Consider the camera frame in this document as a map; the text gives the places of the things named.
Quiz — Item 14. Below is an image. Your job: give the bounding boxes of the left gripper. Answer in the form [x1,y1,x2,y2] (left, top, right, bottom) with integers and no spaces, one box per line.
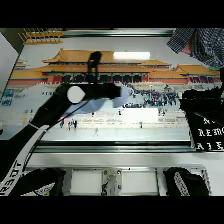
[86,82,123,101]

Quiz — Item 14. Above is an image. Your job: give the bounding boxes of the light blue garment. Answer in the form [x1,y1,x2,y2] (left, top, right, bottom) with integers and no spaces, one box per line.
[71,84,134,118]

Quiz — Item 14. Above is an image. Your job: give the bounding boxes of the black garment with white print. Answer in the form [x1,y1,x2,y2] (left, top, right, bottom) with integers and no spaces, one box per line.
[179,85,224,153]

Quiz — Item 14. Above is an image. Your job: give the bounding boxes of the checked shirt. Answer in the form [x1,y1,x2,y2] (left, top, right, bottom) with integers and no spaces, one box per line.
[166,28,224,70]

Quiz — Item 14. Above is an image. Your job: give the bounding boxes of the black cable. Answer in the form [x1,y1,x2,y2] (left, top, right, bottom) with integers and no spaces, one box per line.
[45,99,93,131]

